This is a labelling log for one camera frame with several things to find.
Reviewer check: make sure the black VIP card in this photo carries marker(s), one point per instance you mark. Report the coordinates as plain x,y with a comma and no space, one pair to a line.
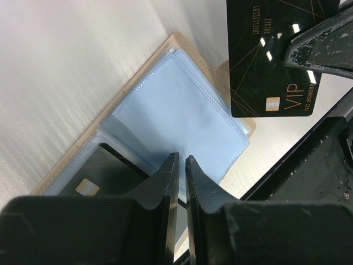
105,172
259,33

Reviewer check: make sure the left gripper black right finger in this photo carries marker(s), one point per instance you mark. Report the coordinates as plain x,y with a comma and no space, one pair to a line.
226,230

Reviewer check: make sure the beige card holder wallet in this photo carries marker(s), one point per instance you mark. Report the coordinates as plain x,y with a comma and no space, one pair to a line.
175,103

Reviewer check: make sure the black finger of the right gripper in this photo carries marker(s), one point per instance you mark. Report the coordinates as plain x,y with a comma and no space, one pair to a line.
325,48

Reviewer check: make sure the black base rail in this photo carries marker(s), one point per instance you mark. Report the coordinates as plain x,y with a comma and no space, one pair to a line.
317,169

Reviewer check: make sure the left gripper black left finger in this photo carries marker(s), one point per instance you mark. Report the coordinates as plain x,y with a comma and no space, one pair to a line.
135,228

